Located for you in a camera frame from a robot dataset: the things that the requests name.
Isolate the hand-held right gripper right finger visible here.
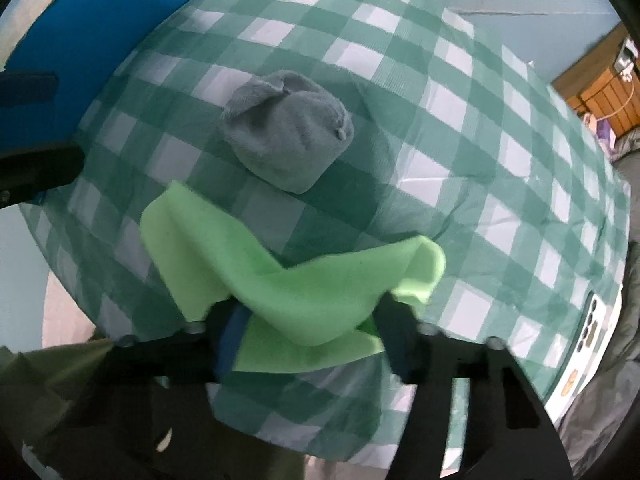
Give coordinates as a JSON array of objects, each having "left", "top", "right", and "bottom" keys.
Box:
[{"left": 375, "top": 292, "right": 573, "bottom": 480}]

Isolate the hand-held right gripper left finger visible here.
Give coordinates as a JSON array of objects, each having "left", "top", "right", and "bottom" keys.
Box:
[{"left": 30, "top": 305, "right": 251, "bottom": 480}]

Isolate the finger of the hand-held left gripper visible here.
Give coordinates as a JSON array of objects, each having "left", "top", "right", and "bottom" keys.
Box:
[
  {"left": 0, "top": 71, "right": 60, "bottom": 110},
  {"left": 0, "top": 144, "right": 85, "bottom": 210}
]

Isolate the light green cloth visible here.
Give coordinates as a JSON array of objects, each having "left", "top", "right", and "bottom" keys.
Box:
[{"left": 140, "top": 180, "right": 447, "bottom": 376}]

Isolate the cardboard box with blue edges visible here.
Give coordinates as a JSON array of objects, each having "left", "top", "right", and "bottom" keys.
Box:
[{"left": 0, "top": 0, "right": 223, "bottom": 111}]

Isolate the olive green garment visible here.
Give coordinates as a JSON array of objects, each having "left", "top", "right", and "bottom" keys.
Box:
[{"left": 0, "top": 340, "right": 118, "bottom": 443}]

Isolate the green checked tablecloth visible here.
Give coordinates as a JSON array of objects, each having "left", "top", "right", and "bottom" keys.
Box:
[{"left": 17, "top": 0, "right": 632, "bottom": 471}]

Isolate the white printed panel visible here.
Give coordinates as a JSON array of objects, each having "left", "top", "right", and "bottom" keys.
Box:
[{"left": 547, "top": 290, "right": 626, "bottom": 411}]

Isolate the grey rolled towel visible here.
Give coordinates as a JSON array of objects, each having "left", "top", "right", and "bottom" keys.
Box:
[{"left": 220, "top": 71, "right": 356, "bottom": 195}]

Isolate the wooden cabinet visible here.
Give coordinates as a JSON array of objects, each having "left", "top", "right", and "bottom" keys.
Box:
[{"left": 550, "top": 25, "right": 640, "bottom": 136}]

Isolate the white charger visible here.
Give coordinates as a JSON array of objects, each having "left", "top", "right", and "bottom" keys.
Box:
[{"left": 616, "top": 42, "right": 638, "bottom": 78}]

